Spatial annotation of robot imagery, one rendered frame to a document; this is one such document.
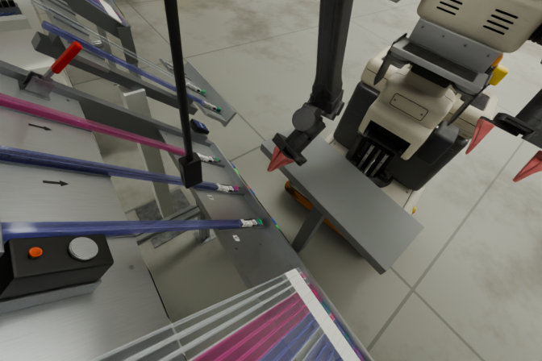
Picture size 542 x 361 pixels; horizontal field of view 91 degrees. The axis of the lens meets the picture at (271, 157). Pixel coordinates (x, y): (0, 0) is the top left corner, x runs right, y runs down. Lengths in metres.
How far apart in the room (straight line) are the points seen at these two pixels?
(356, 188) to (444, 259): 0.98
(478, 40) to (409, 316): 1.22
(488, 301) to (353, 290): 0.74
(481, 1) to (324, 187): 0.66
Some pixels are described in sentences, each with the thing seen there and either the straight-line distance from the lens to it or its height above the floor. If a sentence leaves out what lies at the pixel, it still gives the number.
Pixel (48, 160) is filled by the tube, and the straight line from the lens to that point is 0.43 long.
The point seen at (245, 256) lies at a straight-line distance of 0.55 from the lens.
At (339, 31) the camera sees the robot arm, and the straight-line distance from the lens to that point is 0.56.
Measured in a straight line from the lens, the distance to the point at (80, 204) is 0.41.
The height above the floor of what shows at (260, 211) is 0.73.
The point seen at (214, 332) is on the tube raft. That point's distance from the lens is 0.39.
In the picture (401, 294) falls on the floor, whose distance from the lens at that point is 1.64.
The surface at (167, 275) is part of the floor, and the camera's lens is 1.42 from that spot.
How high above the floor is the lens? 1.35
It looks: 49 degrees down
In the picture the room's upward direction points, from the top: 14 degrees clockwise
